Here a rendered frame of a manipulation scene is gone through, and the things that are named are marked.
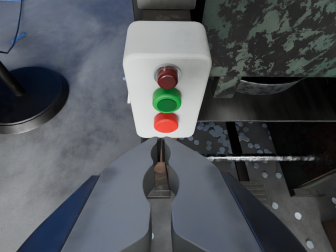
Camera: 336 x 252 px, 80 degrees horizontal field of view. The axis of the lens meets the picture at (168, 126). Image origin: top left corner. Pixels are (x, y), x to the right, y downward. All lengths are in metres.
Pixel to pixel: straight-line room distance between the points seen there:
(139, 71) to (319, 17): 0.24
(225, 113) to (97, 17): 1.17
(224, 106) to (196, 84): 0.37
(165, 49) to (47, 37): 1.30
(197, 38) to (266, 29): 0.14
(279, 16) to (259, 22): 0.02
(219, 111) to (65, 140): 0.63
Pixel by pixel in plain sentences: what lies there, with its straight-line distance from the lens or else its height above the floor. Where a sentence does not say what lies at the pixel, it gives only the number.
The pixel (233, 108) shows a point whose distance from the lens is 0.56.
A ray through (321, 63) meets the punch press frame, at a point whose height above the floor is 0.53.
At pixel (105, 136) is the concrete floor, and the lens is 0.87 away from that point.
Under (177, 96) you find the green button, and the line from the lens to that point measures 0.19.
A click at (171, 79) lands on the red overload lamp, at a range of 0.17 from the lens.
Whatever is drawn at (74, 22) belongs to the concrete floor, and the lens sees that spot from 1.52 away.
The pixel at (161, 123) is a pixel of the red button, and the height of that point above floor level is 0.55.
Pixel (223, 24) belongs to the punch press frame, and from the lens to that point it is 0.29.
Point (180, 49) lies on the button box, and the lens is 0.17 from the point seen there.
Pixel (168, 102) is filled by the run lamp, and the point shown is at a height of 0.59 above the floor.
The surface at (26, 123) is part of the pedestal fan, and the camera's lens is 1.00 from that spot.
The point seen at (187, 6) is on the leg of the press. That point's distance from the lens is 0.24.
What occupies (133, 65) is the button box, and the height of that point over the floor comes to 0.62.
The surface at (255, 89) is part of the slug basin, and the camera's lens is 0.53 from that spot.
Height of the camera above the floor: 0.73
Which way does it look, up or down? 58 degrees down
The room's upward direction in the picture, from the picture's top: 3 degrees clockwise
